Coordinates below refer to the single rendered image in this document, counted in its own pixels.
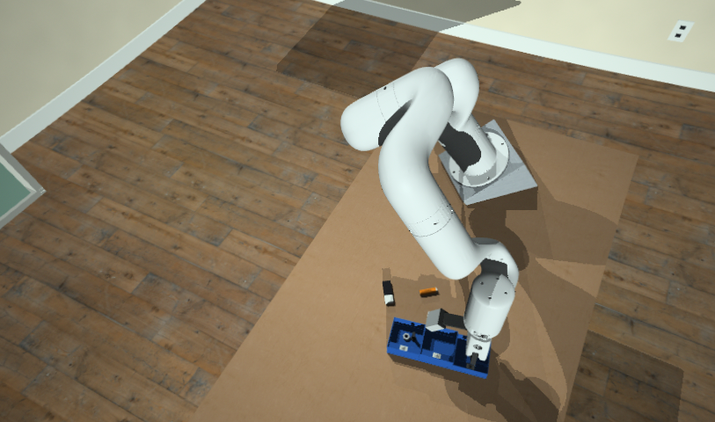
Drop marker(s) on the blue open-top bin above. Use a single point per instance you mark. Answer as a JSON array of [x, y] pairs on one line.
[[437, 349]]

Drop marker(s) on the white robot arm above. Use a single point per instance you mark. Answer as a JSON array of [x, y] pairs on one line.
[[439, 95]]

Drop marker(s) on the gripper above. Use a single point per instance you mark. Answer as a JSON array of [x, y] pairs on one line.
[[476, 347]]

